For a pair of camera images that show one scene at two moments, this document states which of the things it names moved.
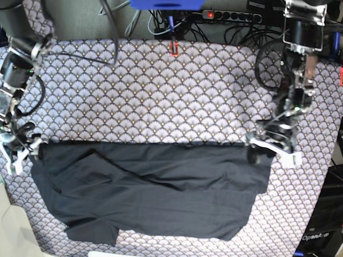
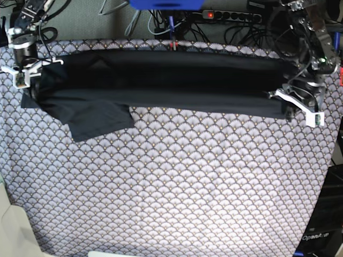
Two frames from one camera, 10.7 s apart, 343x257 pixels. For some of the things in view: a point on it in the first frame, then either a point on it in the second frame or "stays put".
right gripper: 277,135 → 302,101
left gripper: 13,156 → 22,77
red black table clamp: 176,48 stays put
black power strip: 214,14 stays put
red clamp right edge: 341,76 stays put
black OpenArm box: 323,235 stays put
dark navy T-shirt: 202,190 → 92,92
